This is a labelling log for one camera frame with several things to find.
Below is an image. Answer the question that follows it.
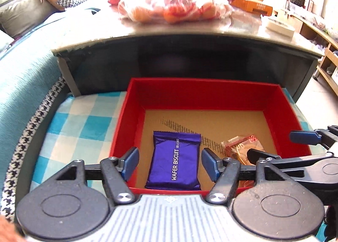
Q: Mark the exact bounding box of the clear orange snack packet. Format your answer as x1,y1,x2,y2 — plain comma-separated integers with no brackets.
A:
221,135,265,165

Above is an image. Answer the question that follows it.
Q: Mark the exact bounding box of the bag of orange snacks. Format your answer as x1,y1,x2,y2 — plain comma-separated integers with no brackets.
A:
117,0,233,24

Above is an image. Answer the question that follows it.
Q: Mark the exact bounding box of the purple wafer biscuit packet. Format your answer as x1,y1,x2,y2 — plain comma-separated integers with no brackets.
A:
145,131,201,190

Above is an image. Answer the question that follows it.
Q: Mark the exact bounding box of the blue white checkered cloth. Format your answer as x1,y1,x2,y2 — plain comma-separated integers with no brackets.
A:
29,87,328,242

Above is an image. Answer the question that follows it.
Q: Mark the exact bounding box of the red cardboard box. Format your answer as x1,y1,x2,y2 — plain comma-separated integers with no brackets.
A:
110,78,311,194

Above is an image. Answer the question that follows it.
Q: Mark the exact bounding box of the wooden tv shelf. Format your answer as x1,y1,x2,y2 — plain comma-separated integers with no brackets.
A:
285,11,337,95

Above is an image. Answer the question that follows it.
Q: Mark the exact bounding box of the white small box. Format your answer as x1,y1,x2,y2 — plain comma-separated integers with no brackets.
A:
265,18,295,38

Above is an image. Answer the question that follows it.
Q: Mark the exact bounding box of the dark coffee table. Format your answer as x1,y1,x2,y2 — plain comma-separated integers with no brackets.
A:
53,7,322,100

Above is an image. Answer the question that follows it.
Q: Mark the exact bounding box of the teal sofa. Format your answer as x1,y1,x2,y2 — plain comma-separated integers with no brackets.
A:
1,14,69,222

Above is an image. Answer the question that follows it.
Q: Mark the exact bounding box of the orange flat box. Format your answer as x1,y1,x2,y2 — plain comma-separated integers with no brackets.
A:
231,0,273,16

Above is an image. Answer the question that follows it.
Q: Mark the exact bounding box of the grey sofa cushion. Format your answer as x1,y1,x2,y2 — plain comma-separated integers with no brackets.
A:
1,0,57,38

